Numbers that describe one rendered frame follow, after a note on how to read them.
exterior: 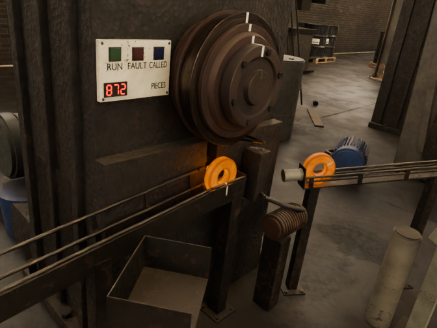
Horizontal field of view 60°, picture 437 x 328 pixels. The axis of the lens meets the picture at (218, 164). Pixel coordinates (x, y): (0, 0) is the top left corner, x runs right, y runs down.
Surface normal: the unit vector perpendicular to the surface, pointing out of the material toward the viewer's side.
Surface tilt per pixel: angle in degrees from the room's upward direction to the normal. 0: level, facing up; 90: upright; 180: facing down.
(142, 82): 90
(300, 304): 0
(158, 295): 5
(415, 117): 90
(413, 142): 90
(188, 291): 5
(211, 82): 84
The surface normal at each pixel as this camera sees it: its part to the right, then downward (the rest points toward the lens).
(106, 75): 0.71, 0.34
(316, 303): 0.11, -0.91
